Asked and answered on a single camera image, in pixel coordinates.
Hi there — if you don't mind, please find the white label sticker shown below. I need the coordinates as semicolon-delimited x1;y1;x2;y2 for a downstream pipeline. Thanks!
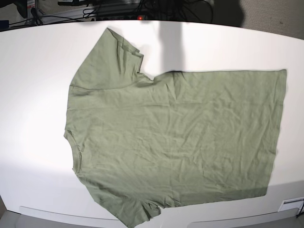
278;198;304;213

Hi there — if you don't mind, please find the black power strip red light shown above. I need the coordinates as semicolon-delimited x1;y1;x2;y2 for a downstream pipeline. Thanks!
96;14;147;21

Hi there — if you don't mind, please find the green T-shirt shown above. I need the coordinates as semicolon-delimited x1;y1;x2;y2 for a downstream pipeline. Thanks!
64;29;287;228

